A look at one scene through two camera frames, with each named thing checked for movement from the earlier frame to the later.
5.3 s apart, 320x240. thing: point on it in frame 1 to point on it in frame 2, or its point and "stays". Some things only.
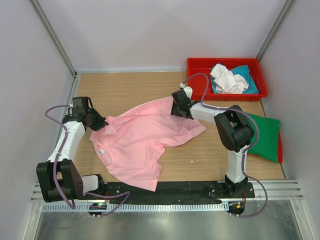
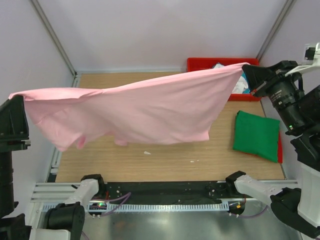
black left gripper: [94, 120] to [14, 144]
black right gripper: [180, 105] to [263, 85]
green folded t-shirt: [267, 145] stays
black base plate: [166, 191] stays
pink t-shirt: [131, 144] to [176, 109]
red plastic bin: [204, 65] stays
